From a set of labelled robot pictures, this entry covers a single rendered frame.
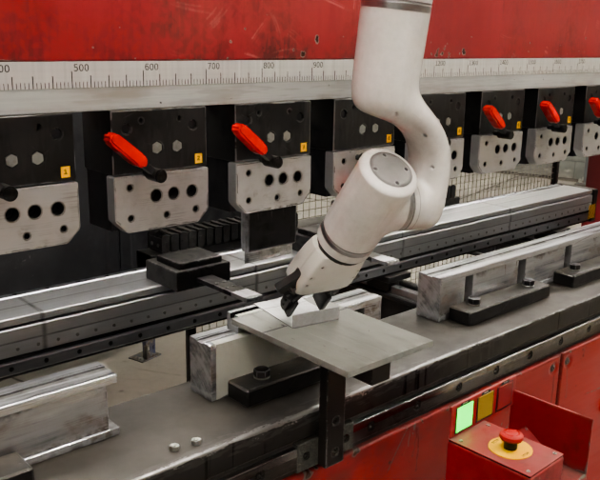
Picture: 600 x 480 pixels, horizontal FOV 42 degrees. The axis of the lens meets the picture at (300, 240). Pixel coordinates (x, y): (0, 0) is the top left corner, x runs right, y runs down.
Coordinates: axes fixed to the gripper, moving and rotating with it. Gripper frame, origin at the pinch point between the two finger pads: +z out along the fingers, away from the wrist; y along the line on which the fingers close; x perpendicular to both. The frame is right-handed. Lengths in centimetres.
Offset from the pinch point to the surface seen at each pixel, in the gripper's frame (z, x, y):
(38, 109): -26, -19, 40
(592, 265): 22, -7, -95
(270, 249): 0.4, -10.8, 1.6
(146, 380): 205, -84, -43
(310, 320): -0.5, 3.9, 1.1
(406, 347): -9.0, 15.3, -6.6
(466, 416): 9.6, 22.7, -26.1
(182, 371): 205, -84, -60
